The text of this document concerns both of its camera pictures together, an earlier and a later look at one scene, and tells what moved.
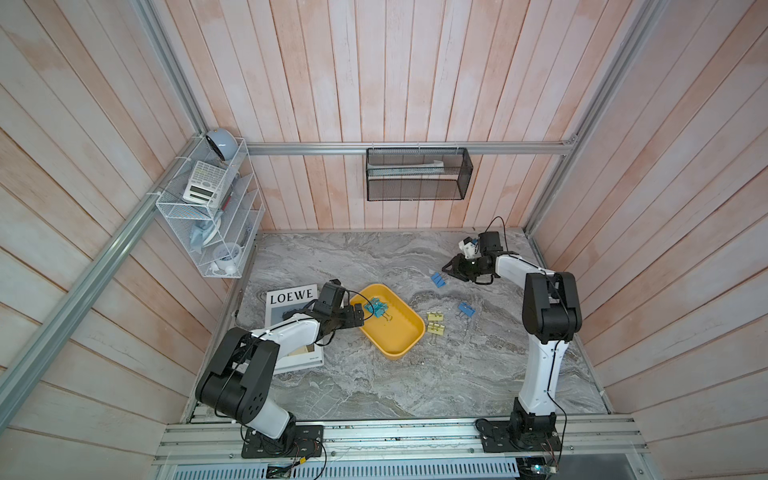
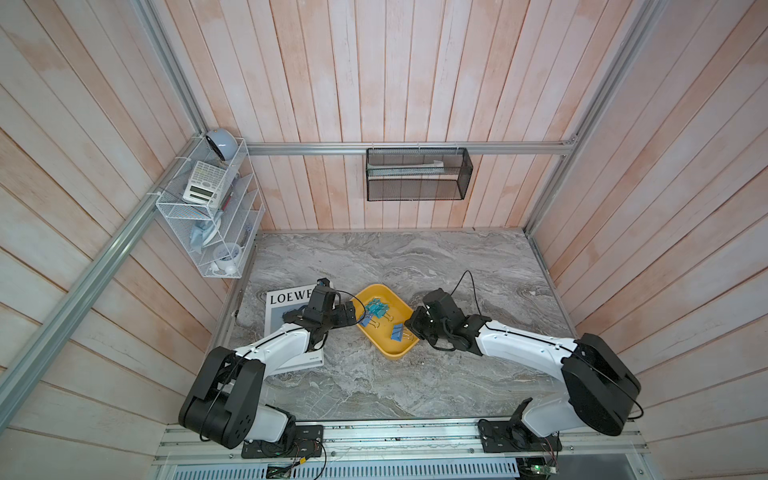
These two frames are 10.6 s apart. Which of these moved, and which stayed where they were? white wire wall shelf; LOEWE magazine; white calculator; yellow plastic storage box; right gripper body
Moved: right gripper body
Stayed: LOEWE magazine; yellow plastic storage box; white calculator; white wire wall shelf
